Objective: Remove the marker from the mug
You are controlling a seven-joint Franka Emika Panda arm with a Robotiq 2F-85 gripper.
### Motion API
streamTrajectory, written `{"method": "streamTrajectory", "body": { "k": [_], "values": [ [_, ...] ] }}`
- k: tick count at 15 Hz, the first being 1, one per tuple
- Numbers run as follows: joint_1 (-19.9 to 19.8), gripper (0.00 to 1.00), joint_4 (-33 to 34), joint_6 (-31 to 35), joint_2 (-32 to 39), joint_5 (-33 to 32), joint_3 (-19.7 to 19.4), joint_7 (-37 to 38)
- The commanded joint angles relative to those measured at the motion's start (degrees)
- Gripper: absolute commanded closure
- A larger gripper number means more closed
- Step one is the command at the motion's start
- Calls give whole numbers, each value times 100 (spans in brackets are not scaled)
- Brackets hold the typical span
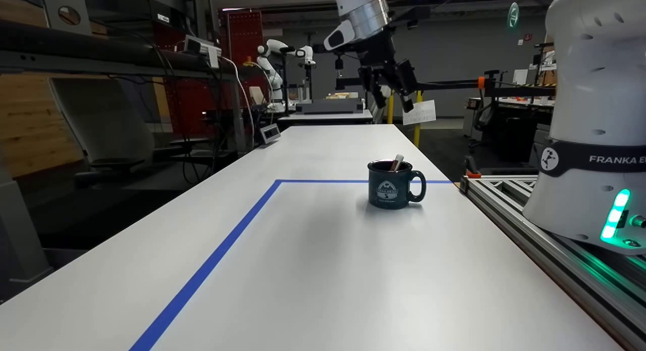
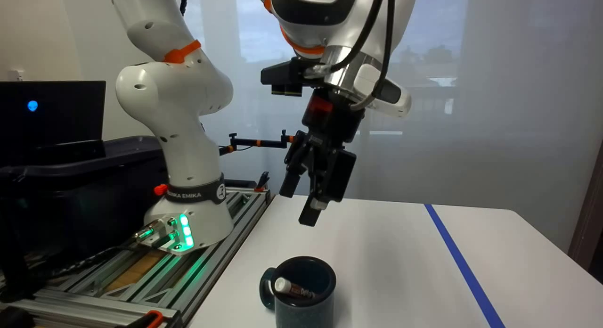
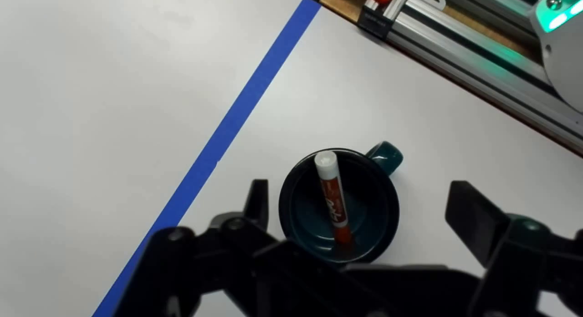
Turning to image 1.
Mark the blue tape line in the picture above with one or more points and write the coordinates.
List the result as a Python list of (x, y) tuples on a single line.
[(222, 250)]

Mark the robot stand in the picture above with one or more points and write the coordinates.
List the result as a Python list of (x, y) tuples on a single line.
[(555, 240)]

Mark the small grey display box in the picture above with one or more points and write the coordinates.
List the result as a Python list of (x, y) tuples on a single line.
[(270, 133)]

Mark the white paper sign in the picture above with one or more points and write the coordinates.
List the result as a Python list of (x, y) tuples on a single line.
[(419, 112)]

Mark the dark green printed mug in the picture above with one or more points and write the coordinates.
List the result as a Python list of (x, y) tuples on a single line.
[(391, 187)]

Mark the background table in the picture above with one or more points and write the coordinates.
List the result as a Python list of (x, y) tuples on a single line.
[(323, 118)]

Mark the red pegboard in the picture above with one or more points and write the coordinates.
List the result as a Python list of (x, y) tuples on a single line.
[(242, 43)]

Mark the black beam with orange collar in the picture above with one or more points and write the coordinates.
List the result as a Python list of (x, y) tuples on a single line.
[(454, 83)]

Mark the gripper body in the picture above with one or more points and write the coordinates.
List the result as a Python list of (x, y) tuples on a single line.
[(379, 47)]

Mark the white power box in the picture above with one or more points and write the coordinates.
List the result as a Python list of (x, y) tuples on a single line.
[(202, 47)]

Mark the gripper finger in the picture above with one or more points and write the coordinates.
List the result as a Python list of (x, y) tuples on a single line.
[(377, 89), (407, 81)]

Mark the grey office chair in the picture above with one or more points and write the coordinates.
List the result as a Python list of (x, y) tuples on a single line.
[(101, 119)]

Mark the green hanging sign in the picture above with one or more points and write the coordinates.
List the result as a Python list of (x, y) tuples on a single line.
[(513, 15)]

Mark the orange and black clamp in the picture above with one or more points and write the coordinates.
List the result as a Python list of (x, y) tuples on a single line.
[(472, 168)]

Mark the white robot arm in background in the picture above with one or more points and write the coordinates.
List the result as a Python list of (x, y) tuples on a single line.
[(275, 63)]

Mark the grey flat box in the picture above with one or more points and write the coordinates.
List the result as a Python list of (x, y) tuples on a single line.
[(328, 106)]

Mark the yellow post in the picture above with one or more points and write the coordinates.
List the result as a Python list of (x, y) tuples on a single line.
[(390, 109), (417, 131)]

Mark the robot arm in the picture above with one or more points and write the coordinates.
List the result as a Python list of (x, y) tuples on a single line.
[(595, 89)]

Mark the marker with white end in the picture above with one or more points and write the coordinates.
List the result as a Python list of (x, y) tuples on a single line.
[(397, 162)]

